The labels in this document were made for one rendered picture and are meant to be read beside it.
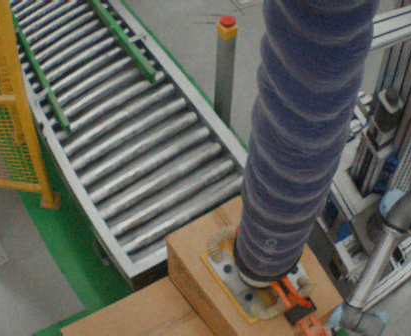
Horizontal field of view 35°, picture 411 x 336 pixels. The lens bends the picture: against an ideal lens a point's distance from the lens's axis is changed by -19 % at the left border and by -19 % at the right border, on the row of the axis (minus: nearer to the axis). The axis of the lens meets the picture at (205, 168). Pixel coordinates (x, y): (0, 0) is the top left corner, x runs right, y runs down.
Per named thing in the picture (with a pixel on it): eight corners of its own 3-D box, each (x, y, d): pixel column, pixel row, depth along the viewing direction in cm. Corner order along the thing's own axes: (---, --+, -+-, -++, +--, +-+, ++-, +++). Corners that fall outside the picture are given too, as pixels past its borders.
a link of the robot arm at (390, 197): (381, 196, 252) (389, 180, 240) (406, 210, 250) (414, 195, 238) (370, 224, 247) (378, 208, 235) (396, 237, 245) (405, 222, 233)
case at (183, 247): (168, 273, 301) (164, 236, 265) (254, 226, 311) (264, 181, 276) (246, 372, 278) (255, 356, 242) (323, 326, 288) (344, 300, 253)
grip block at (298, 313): (281, 313, 241) (284, 308, 236) (305, 298, 244) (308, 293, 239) (293, 328, 238) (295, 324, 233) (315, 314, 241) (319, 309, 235)
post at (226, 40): (210, 139, 392) (216, 22, 304) (222, 132, 394) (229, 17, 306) (218, 149, 390) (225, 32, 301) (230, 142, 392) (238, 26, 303)
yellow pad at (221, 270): (198, 257, 262) (198, 252, 258) (223, 243, 265) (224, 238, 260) (249, 326, 249) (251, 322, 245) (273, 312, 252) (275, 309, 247)
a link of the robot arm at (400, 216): (397, 181, 196) (325, 326, 202) (422, 195, 194) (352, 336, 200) (396, 179, 207) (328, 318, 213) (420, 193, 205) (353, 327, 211)
